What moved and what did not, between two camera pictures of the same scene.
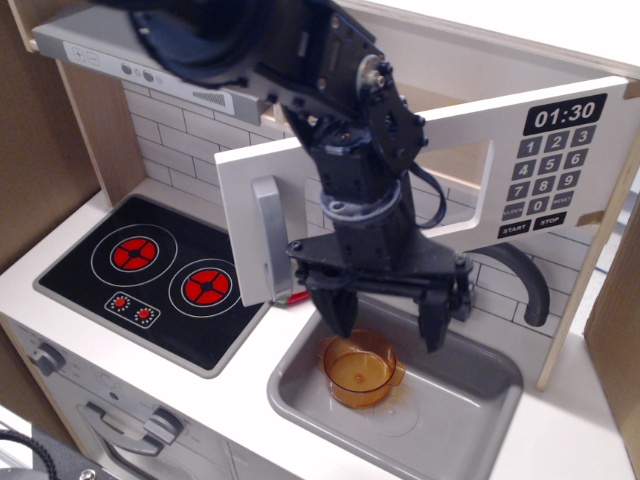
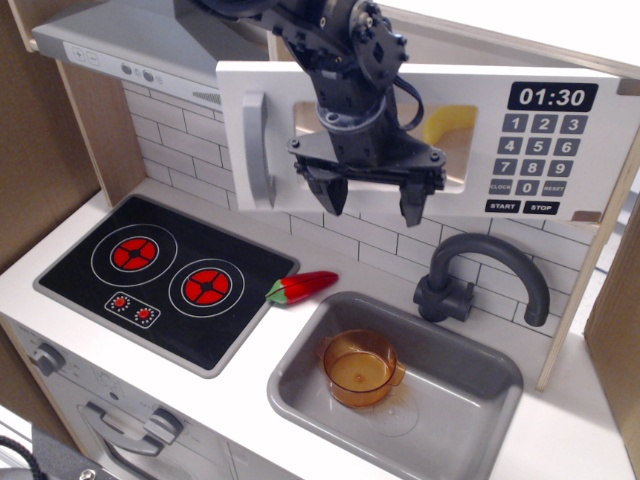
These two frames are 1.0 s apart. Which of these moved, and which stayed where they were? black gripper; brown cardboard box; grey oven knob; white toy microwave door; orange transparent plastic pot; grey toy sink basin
Moved: black gripper; white toy microwave door
Stayed: brown cardboard box; grey toy sink basin; grey oven knob; orange transparent plastic pot
